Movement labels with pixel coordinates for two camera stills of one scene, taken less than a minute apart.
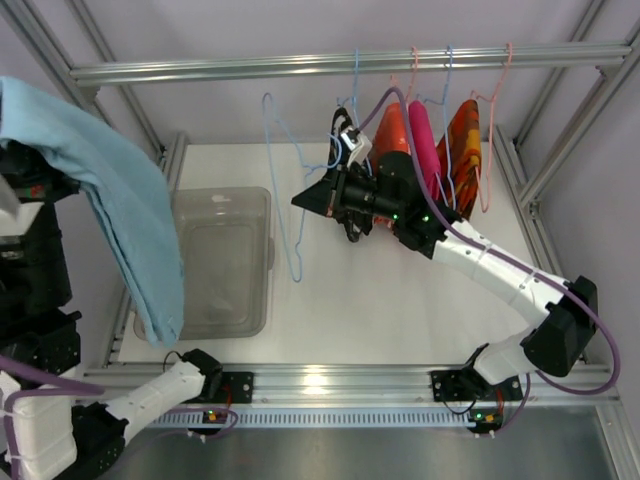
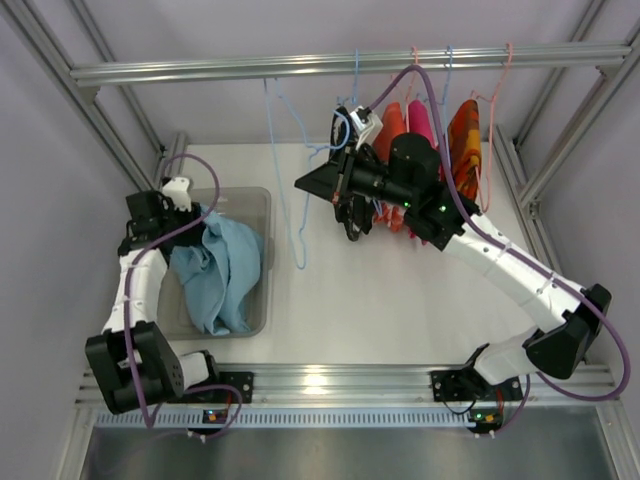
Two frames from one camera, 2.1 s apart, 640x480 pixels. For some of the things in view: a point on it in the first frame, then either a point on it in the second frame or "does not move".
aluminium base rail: (357, 385) does not move
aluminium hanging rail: (101, 76) does not move
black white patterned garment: (356, 225) does not move
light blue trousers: (133, 196) -> (221, 275)
